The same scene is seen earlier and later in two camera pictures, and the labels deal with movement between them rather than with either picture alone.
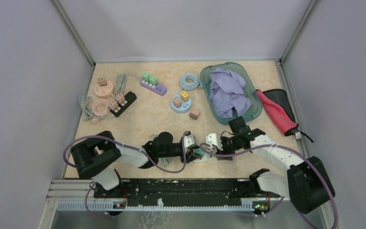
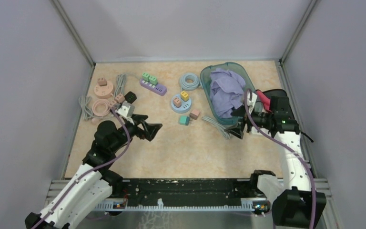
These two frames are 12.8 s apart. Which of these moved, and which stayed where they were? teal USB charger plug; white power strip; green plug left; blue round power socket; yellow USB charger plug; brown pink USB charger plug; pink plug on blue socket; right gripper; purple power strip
Moved: white power strip; teal USB charger plug; right gripper
Stayed: blue round power socket; brown pink USB charger plug; green plug left; pink plug on blue socket; yellow USB charger plug; purple power strip
